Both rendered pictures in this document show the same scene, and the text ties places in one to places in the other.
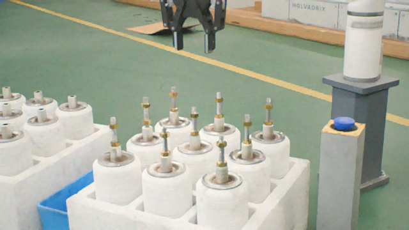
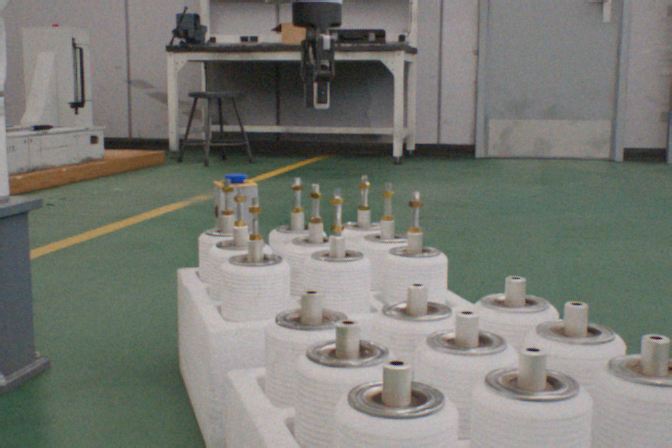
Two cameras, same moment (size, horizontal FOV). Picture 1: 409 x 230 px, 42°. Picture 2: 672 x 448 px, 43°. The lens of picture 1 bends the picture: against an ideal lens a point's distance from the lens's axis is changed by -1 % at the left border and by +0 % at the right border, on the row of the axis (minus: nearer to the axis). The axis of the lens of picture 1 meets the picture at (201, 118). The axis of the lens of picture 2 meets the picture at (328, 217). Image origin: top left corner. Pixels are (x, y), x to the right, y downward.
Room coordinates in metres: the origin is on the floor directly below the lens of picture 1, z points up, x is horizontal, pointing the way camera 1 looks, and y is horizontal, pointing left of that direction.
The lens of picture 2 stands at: (1.92, 0.97, 0.49)
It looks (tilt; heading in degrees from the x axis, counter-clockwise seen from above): 9 degrees down; 226
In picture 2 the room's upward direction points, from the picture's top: straight up
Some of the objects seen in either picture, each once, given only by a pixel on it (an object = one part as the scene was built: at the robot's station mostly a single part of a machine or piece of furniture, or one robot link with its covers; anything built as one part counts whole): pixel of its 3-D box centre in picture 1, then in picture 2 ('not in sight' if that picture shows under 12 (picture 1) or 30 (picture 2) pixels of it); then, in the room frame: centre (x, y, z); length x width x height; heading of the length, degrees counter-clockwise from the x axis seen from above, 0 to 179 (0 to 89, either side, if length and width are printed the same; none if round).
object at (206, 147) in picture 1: (195, 147); (315, 242); (1.03, 0.02, 0.25); 0.08 x 0.08 x 0.01
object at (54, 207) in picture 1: (97, 204); not in sight; (1.15, 0.26, 0.06); 0.30 x 0.11 x 0.12; 153
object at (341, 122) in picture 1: (344, 124); (235, 179); (0.96, -0.28, 0.32); 0.04 x 0.04 x 0.02
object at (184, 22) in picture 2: not in sight; (189, 27); (-1.39, -3.82, 0.87); 0.41 x 0.17 x 0.25; 33
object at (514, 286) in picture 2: (6, 131); (515, 292); (1.13, 0.45, 0.26); 0.02 x 0.02 x 0.03
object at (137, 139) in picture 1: (147, 139); (337, 256); (1.09, 0.12, 0.25); 0.08 x 0.08 x 0.01
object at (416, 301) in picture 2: (41, 115); (417, 300); (1.24, 0.39, 0.26); 0.02 x 0.02 x 0.03
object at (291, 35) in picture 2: not in sight; (305, 30); (-2.11, -3.48, 0.87); 0.40 x 0.30 x 0.23; 109
